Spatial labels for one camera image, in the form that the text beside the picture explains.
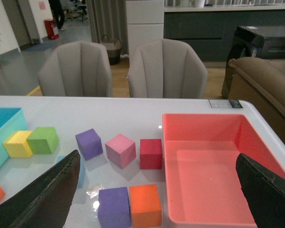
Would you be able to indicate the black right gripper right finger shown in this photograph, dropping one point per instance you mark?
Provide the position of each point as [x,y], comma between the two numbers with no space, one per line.
[264,192]

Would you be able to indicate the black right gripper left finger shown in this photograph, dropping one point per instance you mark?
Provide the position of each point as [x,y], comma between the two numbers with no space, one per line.
[44,203]

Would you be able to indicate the blue foam cube lower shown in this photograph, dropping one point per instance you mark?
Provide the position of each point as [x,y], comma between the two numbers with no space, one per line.
[81,172]

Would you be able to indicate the green foam cube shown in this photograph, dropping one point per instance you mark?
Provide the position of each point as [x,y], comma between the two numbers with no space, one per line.
[43,140]

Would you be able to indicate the yellow foam cube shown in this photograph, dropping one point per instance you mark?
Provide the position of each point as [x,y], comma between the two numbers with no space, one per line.
[17,145]

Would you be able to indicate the purple foam cube near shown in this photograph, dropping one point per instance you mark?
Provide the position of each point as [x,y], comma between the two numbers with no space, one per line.
[114,208]

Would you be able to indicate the purple foam cube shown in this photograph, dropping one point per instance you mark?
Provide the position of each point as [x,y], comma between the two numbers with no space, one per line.
[89,143]
[114,208]

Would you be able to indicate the coral plastic bin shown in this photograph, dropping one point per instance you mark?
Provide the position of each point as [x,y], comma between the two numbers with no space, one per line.
[200,152]

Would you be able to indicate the purple foam cube far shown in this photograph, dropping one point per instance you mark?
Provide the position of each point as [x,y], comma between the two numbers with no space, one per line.
[89,143]

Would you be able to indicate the pink foam cube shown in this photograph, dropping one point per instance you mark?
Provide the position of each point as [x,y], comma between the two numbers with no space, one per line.
[121,150]

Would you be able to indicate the teal plastic bin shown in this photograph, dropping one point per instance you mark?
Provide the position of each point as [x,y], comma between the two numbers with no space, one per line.
[11,120]

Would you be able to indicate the orange cube beside purple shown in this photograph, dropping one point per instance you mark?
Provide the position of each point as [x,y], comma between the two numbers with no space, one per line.
[146,209]

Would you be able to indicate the table label sticker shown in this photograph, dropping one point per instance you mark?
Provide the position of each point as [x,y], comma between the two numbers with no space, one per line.
[223,103]

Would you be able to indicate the brown sofa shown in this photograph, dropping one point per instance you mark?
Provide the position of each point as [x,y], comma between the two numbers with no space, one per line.
[262,83]

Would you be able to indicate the dark red cube far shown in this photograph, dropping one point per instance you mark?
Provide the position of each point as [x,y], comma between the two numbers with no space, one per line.
[150,154]

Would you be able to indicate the grey chair left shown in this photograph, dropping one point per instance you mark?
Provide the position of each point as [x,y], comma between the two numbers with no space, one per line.
[77,69]

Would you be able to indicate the grey chair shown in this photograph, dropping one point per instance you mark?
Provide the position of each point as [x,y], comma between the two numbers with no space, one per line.
[77,69]
[166,68]

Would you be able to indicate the black appliance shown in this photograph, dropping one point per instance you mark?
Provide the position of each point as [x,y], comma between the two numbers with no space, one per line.
[266,42]

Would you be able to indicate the dark woven basket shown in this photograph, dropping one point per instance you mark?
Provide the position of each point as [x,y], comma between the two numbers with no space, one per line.
[113,47]

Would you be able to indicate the grey chair right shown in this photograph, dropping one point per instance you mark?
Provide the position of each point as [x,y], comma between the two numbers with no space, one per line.
[166,68]

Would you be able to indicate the dark grey counter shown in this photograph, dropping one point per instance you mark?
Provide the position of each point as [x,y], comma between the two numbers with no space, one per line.
[210,30]

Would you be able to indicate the person in background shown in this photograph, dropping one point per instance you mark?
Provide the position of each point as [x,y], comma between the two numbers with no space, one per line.
[58,13]

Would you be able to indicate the grey curtain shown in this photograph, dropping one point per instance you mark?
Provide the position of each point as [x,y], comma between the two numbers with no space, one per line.
[108,17]

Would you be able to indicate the white potted plant pot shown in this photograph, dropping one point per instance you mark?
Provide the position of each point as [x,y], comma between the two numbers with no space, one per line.
[199,3]

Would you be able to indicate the white drawer cabinet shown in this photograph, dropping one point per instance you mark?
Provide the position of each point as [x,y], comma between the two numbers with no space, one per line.
[145,22]

